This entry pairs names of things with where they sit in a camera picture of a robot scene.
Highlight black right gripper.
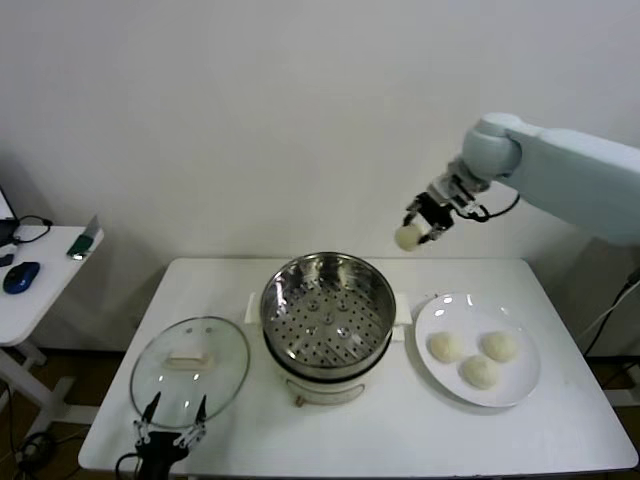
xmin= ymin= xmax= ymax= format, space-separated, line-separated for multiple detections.
xmin=404 ymin=190 xmax=454 ymax=246

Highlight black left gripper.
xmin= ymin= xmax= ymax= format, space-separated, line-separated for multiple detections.
xmin=132 ymin=391 xmax=208 ymax=480

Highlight white steamed baozi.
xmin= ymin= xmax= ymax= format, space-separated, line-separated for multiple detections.
xmin=459 ymin=354 xmax=501 ymax=390
xmin=394 ymin=223 xmax=426 ymax=253
xmin=480 ymin=330 xmax=518 ymax=364
xmin=427 ymin=331 xmax=464 ymax=364

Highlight glass lid with cream handle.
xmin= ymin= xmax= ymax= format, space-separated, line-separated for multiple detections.
xmin=130 ymin=316 xmax=251 ymax=430

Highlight stainless steel steamer basket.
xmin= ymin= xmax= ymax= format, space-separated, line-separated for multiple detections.
xmin=259 ymin=253 xmax=397 ymax=380

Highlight white round plate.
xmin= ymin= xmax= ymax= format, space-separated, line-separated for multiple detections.
xmin=414 ymin=292 xmax=543 ymax=409

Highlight cream electric cooker pot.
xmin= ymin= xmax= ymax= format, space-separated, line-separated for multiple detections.
xmin=244 ymin=292 xmax=412 ymax=409

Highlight white side desk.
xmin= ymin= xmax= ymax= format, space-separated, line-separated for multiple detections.
xmin=0 ymin=225 xmax=106 ymax=437

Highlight green and white box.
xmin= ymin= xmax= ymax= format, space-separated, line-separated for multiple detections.
xmin=67 ymin=214 xmax=104 ymax=262

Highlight blue computer mouse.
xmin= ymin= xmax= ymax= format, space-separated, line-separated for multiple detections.
xmin=2 ymin=261 xmax=41 ymax=295

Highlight laptop computer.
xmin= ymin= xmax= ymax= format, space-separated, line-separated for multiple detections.
xmin=0 ymin=184 xmax=21 ymax=247

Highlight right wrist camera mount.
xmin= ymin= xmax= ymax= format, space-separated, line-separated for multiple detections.
xmin=432 ymin=172 xmax=489 ymax=221

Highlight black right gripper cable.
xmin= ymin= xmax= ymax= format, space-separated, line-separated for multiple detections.
xmin=469 ymin=192 xmax=522 ymax=222

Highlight black floor cables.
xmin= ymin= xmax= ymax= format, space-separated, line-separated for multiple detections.
xmin=0 ymin=384 xmax=76 ymax=472

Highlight white cable with dark plug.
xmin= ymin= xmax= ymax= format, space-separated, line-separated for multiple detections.
xmin=579 ymin=267 xmax=640 ymax=341

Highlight black cable on desk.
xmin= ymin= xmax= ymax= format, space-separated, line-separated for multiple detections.
xmin=12 ymin=215 xmax=54 ymax=246

